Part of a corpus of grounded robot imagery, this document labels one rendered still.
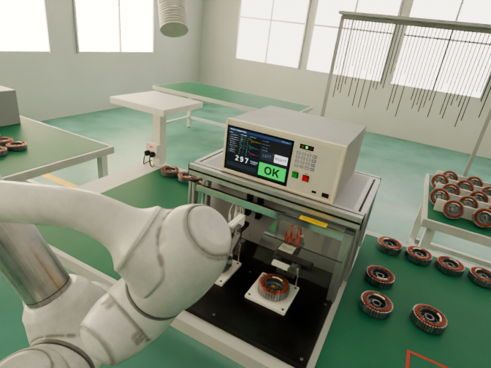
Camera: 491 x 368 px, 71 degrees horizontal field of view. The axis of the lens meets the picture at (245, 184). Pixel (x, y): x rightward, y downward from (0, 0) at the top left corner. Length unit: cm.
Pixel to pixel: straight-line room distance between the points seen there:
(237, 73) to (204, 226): 799
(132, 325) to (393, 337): 96
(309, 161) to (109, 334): 83
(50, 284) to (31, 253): 8
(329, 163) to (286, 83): 678
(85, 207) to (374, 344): 103
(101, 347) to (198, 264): 20
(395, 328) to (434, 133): 631
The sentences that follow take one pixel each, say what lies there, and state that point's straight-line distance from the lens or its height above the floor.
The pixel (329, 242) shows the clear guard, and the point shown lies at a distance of 107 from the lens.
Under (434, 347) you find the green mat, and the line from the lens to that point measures 138.
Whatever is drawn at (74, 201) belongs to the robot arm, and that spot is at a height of 139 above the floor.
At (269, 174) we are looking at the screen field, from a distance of 122.
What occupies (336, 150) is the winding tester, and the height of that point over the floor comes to 130.
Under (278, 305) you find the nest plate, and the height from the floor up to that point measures 78.
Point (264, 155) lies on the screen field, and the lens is 121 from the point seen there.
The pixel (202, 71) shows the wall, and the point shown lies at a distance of 888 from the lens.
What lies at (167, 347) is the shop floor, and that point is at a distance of 210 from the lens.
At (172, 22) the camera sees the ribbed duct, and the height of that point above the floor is 161.
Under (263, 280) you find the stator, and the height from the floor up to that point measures 82.
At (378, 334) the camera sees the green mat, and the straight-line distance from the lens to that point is 131.
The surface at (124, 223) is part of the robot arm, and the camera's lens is 46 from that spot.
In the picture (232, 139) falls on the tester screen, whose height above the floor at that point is 125.
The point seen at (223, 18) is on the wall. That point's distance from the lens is 857.
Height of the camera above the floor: 162
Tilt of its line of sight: 24 degrees down
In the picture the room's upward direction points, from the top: 7 degrees clockwise
